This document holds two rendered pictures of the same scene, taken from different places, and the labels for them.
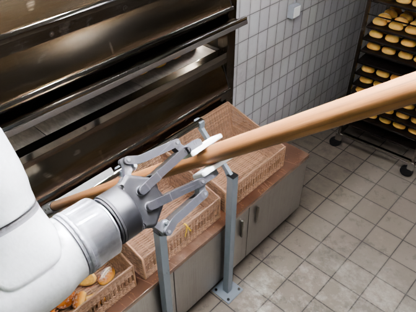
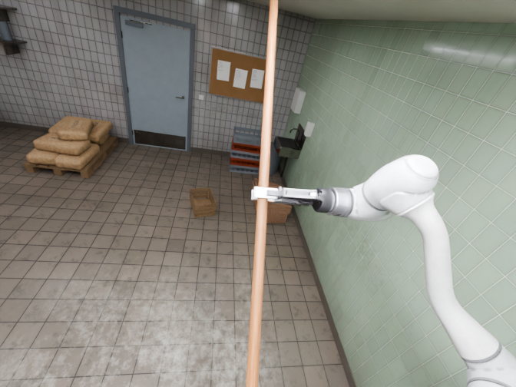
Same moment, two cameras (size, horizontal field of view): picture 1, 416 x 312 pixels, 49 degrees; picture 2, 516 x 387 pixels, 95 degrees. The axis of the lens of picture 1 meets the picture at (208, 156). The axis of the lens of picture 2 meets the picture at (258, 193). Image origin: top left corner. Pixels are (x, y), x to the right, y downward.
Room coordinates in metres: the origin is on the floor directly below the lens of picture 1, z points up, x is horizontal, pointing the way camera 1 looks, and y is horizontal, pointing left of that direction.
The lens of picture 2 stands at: (1.06, 0.30, 2.35)
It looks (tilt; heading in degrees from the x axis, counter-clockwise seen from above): 35 degrees down; 213
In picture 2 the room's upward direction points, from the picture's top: 14 degrees clockwise
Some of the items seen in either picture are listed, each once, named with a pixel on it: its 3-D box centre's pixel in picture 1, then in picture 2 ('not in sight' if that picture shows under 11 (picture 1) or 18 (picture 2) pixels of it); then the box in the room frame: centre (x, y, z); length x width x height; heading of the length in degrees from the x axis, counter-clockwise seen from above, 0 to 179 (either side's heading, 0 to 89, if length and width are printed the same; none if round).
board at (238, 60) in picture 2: not in sight; (239, 77); (-2.23, -2.80, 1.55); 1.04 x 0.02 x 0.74; 137
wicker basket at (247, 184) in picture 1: (226, 152); not in sight; (2.11, -0.11, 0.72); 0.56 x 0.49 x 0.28; 137
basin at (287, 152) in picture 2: not in sight; (285, 153); (-2.24, -1.53, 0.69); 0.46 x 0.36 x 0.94; 47
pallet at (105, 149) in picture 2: not in sight; (77, 152); (0.07, -4.00, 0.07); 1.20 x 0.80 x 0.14; 47
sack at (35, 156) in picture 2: not in sight; (51, 150); (0.41, -3.91, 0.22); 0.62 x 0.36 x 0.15; 53
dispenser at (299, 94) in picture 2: not in sight; (298, 100); (-2.67, -1.81, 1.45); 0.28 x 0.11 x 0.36; 47
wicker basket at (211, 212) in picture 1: (151, 205); not in sight; (1.67, 0.29, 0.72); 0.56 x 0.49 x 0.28; 138
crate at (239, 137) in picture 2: not in sight; (249, 136); (-2.18, -2.29, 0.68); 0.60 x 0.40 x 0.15; 137
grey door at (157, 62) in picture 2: not in sight; (158, 91); (-1.22, -3.70, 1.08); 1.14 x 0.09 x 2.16; 137
